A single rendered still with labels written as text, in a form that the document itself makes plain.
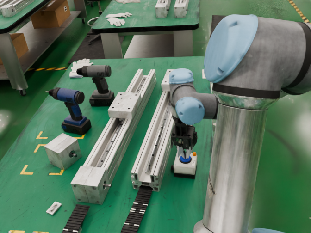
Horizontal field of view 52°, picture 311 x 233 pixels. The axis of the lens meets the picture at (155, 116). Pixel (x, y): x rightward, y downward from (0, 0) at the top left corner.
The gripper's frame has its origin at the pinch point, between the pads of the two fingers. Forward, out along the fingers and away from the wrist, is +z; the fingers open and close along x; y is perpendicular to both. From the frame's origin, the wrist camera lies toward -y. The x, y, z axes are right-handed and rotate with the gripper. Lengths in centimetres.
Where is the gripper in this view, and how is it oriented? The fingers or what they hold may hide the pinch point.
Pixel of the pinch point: (185, 154)
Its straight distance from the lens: 121.6
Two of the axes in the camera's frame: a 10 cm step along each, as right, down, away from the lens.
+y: -2.2, 5.7, -7.9
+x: 9.7, 0.6, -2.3
